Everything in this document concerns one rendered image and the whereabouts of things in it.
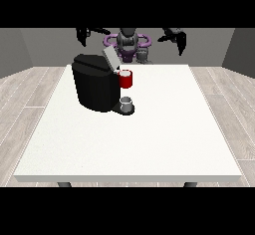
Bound grey robot trunk purple rings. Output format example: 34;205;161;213
103;28;153;64

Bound small grey coffee pod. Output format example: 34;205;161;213
135;48;149;65

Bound pale grey machine lid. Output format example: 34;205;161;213
101;45;121;71

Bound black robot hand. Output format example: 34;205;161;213
156;28;187;57
75;28;112;48

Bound red pod holder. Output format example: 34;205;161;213
118;69;134;90

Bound small grey cup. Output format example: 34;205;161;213
119;96;133;113

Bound black coffee machine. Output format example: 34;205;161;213
71;53;135;116

